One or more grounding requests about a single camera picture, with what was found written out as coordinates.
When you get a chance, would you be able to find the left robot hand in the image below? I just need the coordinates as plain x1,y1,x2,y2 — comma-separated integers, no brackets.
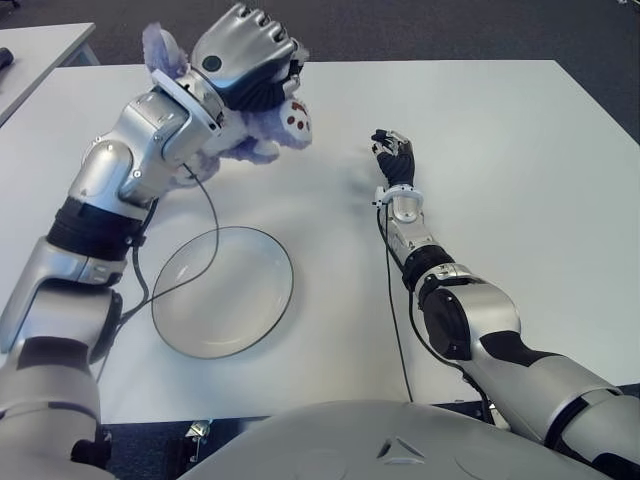
189,2,308,112

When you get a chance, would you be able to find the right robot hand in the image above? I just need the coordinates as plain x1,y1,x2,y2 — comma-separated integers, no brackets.
370,127,417,189

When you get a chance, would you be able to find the purple plush bunny doll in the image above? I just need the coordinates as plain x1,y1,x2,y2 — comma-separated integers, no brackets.
141,20,316,190

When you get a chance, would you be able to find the white plate with dark rim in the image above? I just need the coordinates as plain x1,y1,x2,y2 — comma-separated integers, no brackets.
150,225,295,360

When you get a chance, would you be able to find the white side table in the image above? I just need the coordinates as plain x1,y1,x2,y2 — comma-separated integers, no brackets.
0,21,97,127

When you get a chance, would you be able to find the grey robot torso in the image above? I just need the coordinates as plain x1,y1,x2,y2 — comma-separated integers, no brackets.
178,398,607,480

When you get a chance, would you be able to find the metal table caster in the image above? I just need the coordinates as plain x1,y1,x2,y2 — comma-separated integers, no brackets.
183,418,215,454

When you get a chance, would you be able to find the long black wrist cable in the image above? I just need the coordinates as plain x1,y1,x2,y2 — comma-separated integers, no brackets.
373,202,414,403

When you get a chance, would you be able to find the black elbow loop cable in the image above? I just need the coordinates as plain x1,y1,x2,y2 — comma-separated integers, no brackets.
408,288,465,372

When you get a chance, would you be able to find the thin black cable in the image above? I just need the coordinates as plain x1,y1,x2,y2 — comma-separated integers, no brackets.
119,161,222,321

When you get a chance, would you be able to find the thick black cable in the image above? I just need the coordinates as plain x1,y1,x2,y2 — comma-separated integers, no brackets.
93,198,162,382

